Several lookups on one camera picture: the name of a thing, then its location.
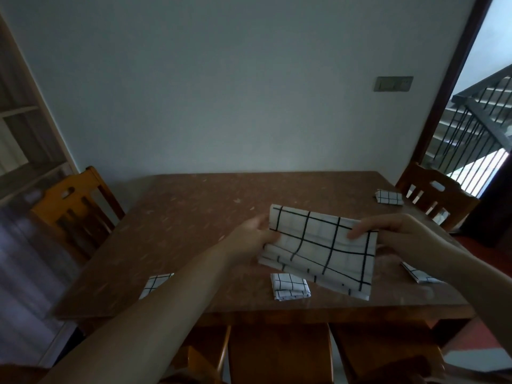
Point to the person's left hand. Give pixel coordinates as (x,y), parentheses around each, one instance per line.
(248,240)

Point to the person's right hand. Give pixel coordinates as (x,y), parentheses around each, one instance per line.
(404,235)

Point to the person's left thumb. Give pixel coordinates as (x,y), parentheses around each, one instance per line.
(271,237)

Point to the person's right thumb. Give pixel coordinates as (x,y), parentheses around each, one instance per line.
(362,232)

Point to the large white checked cloth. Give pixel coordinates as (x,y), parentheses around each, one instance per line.
(320,251)

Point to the person's right forearm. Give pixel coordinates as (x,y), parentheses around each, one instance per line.
(480,287)

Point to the person's left forearm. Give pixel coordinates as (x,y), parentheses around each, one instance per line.
(148,315)

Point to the folded white checked cloth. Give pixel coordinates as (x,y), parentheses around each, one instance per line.
(154,284)
(418,273)
(388,196)
(291,286)

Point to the brown wooden table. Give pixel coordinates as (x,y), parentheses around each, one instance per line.
(192,235)

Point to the orange wooden chair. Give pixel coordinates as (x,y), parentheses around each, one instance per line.
(438,197)
(76,213)

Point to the wooden chair under table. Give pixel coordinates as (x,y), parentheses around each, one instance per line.
(200,359)

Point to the black metal stair railing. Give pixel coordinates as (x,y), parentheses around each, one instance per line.
(476,127)

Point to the wooden shelf unit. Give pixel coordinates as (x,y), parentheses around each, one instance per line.
(28,127)

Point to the grey wall switch plate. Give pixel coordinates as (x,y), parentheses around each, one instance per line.
(393,83)

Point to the dark wooden door frame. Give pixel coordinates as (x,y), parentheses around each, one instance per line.
(452,79)

